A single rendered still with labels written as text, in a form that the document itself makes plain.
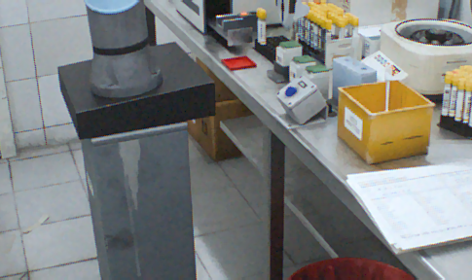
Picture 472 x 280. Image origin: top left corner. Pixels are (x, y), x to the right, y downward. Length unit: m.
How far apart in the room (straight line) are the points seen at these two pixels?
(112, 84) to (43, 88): 1.92
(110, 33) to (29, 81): 1.95
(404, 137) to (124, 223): 0.61
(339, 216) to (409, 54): 0.85
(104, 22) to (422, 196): 0.67
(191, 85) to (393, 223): 0.54
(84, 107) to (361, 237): 1.07
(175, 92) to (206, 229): 1.32
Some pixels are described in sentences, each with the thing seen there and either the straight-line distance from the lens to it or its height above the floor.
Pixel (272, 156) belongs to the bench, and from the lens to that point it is 1.58.
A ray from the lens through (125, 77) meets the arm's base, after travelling 1.39.
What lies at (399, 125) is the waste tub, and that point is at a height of 0.94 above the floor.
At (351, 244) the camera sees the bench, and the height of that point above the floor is 0.27.
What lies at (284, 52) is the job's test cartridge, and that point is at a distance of 1.60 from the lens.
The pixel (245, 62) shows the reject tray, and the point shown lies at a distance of 1.74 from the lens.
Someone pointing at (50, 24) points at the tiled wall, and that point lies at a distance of 3.23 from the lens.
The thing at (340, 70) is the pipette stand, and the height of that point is 0.96.
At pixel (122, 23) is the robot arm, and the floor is 1.09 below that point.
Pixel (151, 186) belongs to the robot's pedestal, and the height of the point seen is 0.75.
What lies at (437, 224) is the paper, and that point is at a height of 0.89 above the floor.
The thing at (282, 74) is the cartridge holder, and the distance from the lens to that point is 1.62.
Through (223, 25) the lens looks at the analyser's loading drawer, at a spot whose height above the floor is 0.93.
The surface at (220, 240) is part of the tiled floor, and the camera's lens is 2.60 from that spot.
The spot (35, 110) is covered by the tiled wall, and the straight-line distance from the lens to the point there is 3.35.
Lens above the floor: 1.47
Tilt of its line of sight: 26 degrees down
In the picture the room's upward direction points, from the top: 1 degrees counter-clockwise
